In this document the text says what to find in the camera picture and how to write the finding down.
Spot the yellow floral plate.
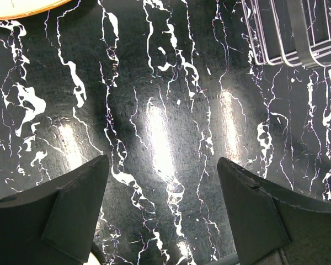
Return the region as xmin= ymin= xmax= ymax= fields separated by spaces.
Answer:
xmin=0 ymin=0 xmax=71 ymax=20

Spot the metal wire dish rack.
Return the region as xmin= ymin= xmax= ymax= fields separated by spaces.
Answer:
xmin=241 ymin=1 xmax=331 ymax=68

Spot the cream plate with sprig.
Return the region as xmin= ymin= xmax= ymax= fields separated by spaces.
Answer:
xmin=83 ymin=252 xmax=101 ymax=265

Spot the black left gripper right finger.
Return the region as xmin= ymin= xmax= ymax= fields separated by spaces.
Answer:
xmin=217 ymin=157 xmax=331 ymax=264

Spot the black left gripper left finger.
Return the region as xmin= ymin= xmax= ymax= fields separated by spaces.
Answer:
xmin=0 ymin=155 xmax=109 ymax=264

